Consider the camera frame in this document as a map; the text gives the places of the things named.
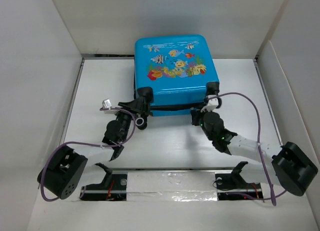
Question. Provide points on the metal base rail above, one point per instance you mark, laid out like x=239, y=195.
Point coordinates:
x=170, y=186

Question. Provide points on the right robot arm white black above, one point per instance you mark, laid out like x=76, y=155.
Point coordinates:
x=281, y=165

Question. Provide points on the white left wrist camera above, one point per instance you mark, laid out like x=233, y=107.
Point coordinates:
x=106, y=107

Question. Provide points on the blue kids suitcase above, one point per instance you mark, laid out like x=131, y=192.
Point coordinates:
x=179, y=70

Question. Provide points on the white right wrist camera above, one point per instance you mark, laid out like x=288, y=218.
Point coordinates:
x=212, y=102

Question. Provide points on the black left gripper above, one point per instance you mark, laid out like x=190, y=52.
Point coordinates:
x=134, y=107

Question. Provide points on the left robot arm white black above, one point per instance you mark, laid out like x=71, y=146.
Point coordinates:
x=63, y=170

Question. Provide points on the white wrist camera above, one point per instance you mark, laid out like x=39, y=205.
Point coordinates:
x=212, y=102
x=106, y=107

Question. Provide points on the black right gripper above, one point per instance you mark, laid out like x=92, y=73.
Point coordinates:
x=195, y=114

